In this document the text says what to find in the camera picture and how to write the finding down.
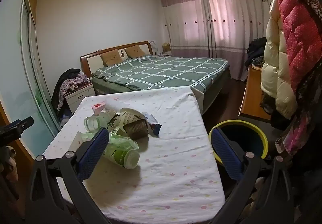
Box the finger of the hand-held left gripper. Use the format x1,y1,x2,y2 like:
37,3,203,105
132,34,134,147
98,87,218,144
0,116,34,149

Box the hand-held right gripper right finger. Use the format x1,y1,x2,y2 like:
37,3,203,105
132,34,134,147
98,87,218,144
210,127,296,224

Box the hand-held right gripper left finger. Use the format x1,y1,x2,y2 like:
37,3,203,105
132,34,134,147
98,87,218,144
25,127,111,224

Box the green label plastic bottle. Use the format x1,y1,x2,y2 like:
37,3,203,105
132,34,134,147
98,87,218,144
102,142,140,169

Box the crushed green clear bottle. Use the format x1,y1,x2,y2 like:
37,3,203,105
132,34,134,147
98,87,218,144
80,131,139,150

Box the yellow rimmed dark trash bin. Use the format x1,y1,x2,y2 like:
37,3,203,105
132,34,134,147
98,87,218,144
208,120,269,165

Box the clear plastic bottle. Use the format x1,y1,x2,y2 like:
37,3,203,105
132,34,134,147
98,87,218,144
84,111,111,133

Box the pink carton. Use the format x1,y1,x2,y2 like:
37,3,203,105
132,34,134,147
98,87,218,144
91,103,106,115

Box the blue snack wrapper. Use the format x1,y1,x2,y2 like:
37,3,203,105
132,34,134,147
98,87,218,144
142,112,162,136

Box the clothes pile on nightstand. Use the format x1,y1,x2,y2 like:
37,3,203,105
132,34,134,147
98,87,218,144
52,68,81,116

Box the table with floral cloth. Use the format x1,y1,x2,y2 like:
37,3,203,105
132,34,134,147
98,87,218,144
41,86,225,222

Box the purple floral garment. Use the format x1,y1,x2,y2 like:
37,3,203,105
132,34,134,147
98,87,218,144
57,74,88,111

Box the white nightstand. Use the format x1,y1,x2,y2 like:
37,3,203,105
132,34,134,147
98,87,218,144
65,83,95,114

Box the frosted glass wardrobe door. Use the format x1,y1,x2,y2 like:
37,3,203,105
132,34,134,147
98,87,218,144
0,0,62,154

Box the wooden bed with headboard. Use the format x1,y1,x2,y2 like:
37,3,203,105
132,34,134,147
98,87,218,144
80,41,231,114

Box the wooden desk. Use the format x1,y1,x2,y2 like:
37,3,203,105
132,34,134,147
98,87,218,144
238,64,275,121

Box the pink floral garment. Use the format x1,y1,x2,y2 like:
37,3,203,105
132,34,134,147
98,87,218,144
275,63,322,156

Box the tan pillow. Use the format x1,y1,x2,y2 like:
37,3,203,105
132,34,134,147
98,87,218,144
101,49,123,67
124,45,146,59

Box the cream puffer jacket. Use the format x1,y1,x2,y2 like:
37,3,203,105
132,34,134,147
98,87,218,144
260,0,298,119

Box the green checkered quilt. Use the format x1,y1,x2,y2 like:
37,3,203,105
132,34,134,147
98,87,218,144
92,55,229,92

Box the dark clothes heap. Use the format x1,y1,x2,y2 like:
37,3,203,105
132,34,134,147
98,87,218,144
245,37,267,69

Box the pink and white curtain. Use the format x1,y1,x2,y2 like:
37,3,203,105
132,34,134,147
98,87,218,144
160,0,267,80

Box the hanging jackets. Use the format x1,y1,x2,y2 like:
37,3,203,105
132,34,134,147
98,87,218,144
273,0,322,94

